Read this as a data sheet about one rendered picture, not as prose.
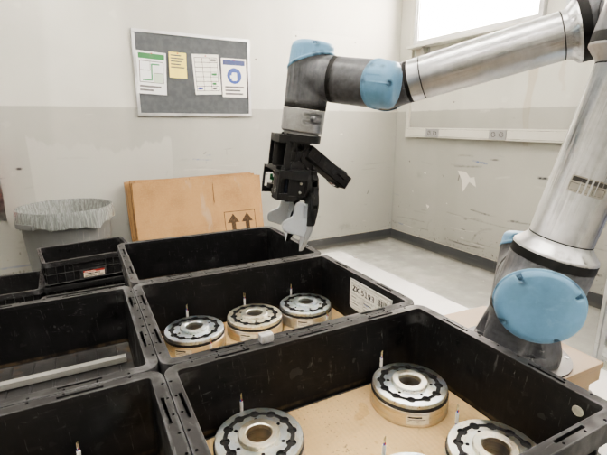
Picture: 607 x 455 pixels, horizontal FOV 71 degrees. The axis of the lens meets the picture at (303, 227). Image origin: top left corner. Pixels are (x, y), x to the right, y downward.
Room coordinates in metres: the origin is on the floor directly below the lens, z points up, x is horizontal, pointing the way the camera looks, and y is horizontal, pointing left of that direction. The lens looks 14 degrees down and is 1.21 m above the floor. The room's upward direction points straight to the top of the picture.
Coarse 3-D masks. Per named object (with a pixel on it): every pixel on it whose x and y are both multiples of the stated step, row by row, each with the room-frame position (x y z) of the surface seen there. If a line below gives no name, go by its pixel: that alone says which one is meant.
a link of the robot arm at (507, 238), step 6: (504, 234) 0.74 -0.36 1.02; (510, 234) 0.72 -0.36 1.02; (516, 234) 0.71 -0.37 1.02; (504, 240) 0.73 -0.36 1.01; (510, 240) 0.71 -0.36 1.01; (504, 246) 0.73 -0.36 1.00; (504, 252) 0.72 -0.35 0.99; (498, 258) 0.74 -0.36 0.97; (504, 258) 0.69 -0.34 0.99; (498, 264) 0.71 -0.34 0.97; (492, 288) 0.74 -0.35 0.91
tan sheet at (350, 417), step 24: (312, 408) 0.51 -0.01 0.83; (336, 408) 0.51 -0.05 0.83; (360, 408) 0.51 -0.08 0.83; (456, 408) 0.51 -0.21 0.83; (312, 432) 0.46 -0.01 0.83; (336, 432) 0.46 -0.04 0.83; (360, 432) 0.46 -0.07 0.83; (384, 432) 0.46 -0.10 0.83; (408, 432) 0.46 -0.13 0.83; (432, 432) 0.46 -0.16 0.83
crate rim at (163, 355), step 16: (304, 256) 0.87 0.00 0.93; (320, 256) 0.88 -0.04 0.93; (224, 272) 0.78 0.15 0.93; (240, 272) 0.79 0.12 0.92; (352, 272) 0.78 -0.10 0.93; (144, 288) 0.71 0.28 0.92; (384, 288) 0.69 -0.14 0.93; (144, 304) 0.66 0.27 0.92; (400, 304) 0.63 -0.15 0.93; (144, 320) 0.57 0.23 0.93; (336, 320) 0.57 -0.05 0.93; (160, 336) 0.52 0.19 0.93; (160, 352) 0.48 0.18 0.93; (208, 352) 0.48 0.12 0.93; (160, 368) 0.46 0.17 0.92
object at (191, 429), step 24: (384, 312) 0.60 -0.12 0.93; (408, 312) 0.60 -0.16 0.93; (432, 312) 0.60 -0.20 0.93; (288, 336) 0.52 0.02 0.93; (312, 336) 0.53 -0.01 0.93; (480, 336) 0.52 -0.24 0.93; (192, 360) 0.46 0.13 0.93; (216, 360) 0.46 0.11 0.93; (528, 360) 0.46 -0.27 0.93; (168, 384) 0.41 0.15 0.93; (552, 384) 0.42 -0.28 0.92; (600, 408) 0.38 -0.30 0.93; (192, 432) 0.34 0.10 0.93; (576, 432) 0.34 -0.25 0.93; (600, 432) 0.35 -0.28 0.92
